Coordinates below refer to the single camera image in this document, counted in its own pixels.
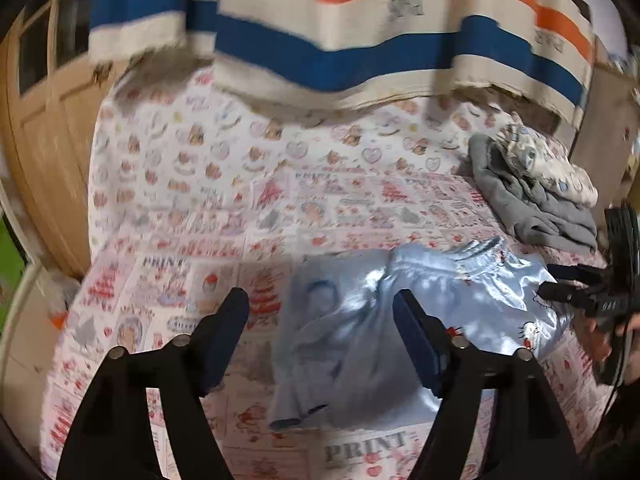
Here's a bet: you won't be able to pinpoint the light blue satin pants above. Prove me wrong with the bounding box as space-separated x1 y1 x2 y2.
268 236 574 434

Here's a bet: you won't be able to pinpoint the person right hand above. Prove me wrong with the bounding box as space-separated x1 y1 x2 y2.
573 310 640 385

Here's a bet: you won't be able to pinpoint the grey folded sweatpants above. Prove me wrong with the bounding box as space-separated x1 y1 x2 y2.
469 133 597 254

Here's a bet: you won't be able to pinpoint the wooden side cabinet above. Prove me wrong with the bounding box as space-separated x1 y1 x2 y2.
570 40 639 226

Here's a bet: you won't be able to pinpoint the white cartoon print pants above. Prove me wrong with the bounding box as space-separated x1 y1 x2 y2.
497 122 599 208

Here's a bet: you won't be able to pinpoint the patterned bed sheet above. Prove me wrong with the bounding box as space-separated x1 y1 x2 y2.
39 58 616 480

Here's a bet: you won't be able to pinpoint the wooden glass door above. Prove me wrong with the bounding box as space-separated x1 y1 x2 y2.
1 0 126 278

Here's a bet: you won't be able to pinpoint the striped Paris curtain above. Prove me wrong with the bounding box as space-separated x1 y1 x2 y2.
89 0 594 125

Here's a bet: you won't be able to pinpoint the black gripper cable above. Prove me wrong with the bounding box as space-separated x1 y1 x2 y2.
579 328 637 466

